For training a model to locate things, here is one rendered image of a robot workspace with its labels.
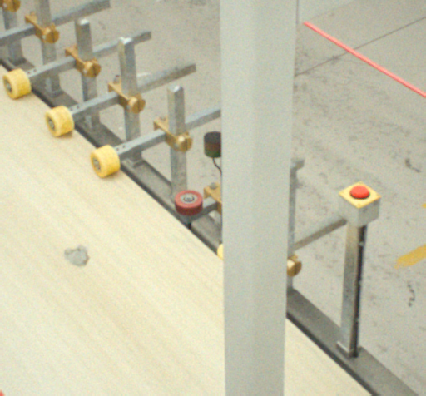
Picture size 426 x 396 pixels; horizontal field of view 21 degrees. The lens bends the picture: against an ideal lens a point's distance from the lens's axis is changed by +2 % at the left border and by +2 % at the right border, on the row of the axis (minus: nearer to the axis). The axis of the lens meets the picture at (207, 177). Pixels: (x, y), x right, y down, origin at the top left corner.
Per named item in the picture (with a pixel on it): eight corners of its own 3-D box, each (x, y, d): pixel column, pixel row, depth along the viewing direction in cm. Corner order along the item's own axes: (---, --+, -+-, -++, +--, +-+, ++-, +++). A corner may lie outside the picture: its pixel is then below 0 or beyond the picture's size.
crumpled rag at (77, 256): (61, 248, 304) (61, 241, 302) (87, 243, 305) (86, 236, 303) (65, 269, 297) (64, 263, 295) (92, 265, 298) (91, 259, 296)
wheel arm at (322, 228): (344, 218, 327) (344, 206, 325) (352, 224, 325) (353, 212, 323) (223, 281, 308) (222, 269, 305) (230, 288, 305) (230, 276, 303)
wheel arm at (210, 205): (297, 164, 344) (298, 152, 341) (304, 169, 341) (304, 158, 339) (180, 220, 324) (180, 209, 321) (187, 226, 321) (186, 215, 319)
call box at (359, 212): (359, 205, 277) (360, 180, 273) (378, 220, 273) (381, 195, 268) (336, 216, 274) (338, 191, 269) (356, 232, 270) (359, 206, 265)
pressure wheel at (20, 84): (19, 63, 357) (32, 85, 356) (16, 76, 364) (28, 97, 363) (2, 70, 355) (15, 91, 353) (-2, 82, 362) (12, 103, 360)
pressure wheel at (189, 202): (192, 215, 329) (191, 184, 322) (209, 229, 324) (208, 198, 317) (170, 226, 326) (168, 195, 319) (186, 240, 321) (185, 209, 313)
